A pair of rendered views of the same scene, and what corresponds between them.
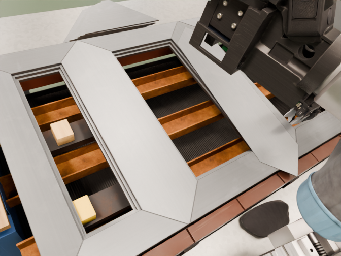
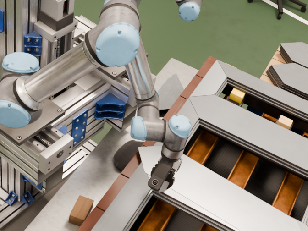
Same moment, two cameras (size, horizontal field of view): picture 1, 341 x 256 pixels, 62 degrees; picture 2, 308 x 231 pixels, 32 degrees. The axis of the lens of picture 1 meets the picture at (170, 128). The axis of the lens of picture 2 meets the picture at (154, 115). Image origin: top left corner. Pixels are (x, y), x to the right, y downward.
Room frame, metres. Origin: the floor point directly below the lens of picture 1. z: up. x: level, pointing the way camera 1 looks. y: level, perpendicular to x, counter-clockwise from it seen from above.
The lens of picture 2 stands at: (1.88, -0.98, 2.44)
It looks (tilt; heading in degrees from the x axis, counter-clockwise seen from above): 44 degrees down; 156
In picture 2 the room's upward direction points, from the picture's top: 14 degrees clockwise
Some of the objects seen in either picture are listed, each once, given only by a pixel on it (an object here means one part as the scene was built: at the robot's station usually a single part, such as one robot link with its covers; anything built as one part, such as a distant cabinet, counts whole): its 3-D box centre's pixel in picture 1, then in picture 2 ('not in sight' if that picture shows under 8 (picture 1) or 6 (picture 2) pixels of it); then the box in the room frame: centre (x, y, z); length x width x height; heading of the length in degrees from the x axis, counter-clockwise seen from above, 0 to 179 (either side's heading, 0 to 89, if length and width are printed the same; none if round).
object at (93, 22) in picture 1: (104, 18); not in sight; (1.03, 0.44, 0.77); 0.45 x 0.20 x 0.04; 139
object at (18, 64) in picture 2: not in sight; (20, 75); (0.50, -0.88, 1.20); 0.13 x 0.12 x 0.14; 167
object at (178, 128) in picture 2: not in sight; (176, 132); (0.75, -0.39, 1.15); 0.09 x 0.08 x 0.11; 77
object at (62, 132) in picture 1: (62, 132); (284, 123); (0.41, 0.30, 0.79); 0.06 x 0.05 x 0.04; 49
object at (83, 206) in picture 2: not in sight; (81, 211); (0.72, -0.66, 0.70); 0.10 x 0.06 x 0.05; 150
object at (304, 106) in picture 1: (311, 97); (169, 162); (0.74, -0.38, 0.99); 0.09 x 0.08 x 0.12; 139
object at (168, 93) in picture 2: not in sight; (169, 96); (0.12, -0.15, 0.70); 0.39 x 0.12 x 0.04; 139
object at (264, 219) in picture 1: (268, 218); (129, 153); (0.45, -0.42, 0.69); 0.20 x 0.10 x 0.03; 131
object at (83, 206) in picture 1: (82, 211); (237, 95); (0.22, 0.14, 0.79); 0.06 x 0.05 x 0.04; 49
